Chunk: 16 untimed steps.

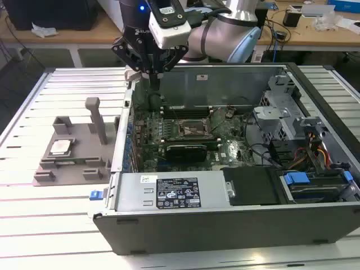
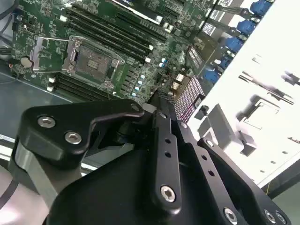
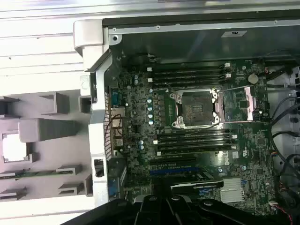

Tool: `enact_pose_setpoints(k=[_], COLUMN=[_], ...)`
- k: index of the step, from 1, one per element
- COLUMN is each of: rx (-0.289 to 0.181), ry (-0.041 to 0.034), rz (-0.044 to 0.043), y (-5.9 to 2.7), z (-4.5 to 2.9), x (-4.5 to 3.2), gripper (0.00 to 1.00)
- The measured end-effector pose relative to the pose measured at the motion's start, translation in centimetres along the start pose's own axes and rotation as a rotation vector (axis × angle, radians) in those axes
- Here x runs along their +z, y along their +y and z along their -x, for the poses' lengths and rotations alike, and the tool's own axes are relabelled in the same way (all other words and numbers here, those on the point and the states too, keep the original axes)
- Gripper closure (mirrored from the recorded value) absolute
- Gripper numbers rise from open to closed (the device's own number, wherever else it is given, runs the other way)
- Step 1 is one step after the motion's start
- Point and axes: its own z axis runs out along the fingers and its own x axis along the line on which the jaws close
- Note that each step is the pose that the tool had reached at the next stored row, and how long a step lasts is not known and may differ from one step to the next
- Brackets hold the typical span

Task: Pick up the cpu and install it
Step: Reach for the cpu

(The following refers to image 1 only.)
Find wooden desk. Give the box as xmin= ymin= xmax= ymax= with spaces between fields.
xmin=0 ymin=7 xmax=360 ymax=53

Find clear plastic bag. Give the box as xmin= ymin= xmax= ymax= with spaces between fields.
xmin=312 ymin=12 xmax=343 ymax=32

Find black graphics card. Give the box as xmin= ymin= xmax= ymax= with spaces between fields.
xmin=165 ymin=144 xmax=208 ymax=163

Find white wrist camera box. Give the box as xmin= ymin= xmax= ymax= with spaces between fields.
xmin=148 ymin=0 xmax=192 ymax=50

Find grey case handle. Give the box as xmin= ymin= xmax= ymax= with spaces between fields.
xmin=124 ymin=69 xmax=143 ymax=83

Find black open PC case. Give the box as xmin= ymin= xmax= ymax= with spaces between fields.
xmin=92 ymin=61 xmax=360 ymax=257

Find grey parts rack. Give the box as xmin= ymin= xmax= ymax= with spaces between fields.
xmin=33 ymin=97 xmax=120 ymax=188

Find wire locking lever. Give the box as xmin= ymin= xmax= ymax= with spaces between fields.
xmin=182 ymin=125 xmax=204 ymax=135

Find crumpled white paper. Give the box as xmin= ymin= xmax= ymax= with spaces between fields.
xmin=30 ymin=21 xmax=59 ymax=39

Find large black box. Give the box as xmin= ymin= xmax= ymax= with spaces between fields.
xmin=4 ymin=0 xmax=98 ymax=32

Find green RAM stick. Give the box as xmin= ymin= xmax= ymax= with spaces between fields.
xmin=53 ymin=159 xmax=88 ymax=166

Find silver CPU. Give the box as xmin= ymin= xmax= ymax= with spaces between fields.
xmin=50 ymin=139 xmax=74 ymax=155

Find blue cardboard box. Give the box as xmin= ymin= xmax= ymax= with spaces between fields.
xmin=327 ymin=0 xmax=360 ymax=12

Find blue hanging cable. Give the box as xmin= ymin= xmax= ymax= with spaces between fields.
xmin=269 ymin=24 xmax=283 ymax=63

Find grey power supply unit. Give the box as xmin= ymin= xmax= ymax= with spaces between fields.
xmin=115 ymin=170 xmax=231 ymax=212

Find small black box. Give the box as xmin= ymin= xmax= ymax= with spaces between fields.
xmin=282 ymin=9 xmax=301 ymax=28

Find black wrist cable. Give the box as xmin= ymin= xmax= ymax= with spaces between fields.
xmin=184 ymin=4 xmax=233 ymax=29

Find yellow and red wires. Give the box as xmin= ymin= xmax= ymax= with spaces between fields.
xmin=292 ymin=132 xmax=331 ymax=170

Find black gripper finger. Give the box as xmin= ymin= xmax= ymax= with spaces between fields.
xmin=111 ymin=35 xmax=155 ymax=91
xmin=155 ymin=46 xmax=189 ymax=91

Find hard disk in blue carrier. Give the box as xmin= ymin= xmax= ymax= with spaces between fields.
xmin=280 ymin=170 xmax=354 ymax=204

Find green motherboard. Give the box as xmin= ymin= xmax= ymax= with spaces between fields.
xmin=131 ymin=105 xmax=255 ymax=173

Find CPU socket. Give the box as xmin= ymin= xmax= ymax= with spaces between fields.
xmin=174 ymin=117 xmax=211 ymax=139

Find flat white box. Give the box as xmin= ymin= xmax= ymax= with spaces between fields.
xmin=289 ymin=3 xmax=336 ymax=18

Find metal drive cage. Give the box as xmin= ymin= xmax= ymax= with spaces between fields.
xmin=252 ymin=73 xmax=330 ymax=158

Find long RAM slot bank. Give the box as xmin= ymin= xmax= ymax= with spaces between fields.
xmin=161 ymin=135 xmax=219 ymax=150
xmin=160 ymin=104 xmax=212 ymax=119

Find black plastic shroud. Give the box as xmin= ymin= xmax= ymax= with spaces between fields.
xmin=221 ymin=165 xmax=282 ymax=206

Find metal socket cover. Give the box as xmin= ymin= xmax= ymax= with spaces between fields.
xmin=210 ymin=108 xmax=226 ymax=127

